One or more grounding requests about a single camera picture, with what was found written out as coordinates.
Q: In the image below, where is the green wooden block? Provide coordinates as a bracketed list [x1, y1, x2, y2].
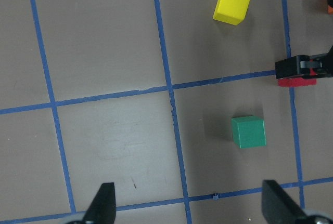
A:
[231, 115, 266, 149]

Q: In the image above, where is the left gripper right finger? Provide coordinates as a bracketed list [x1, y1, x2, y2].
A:
[261, 180, 312, 224]

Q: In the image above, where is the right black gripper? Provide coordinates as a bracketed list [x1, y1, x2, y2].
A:
[275, 47, 332, 78]

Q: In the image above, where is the red wooden block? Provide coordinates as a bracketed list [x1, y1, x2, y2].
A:
[278, 77, 317, 88]

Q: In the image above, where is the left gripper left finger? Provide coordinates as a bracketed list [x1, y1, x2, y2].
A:
[83, 182, 116, 224]

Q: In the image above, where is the orange wooden block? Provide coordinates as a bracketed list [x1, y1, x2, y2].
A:
[327, 0, 333, 15]

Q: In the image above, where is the yellow wooden block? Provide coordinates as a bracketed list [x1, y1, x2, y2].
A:
[213, 0, 250, 25]

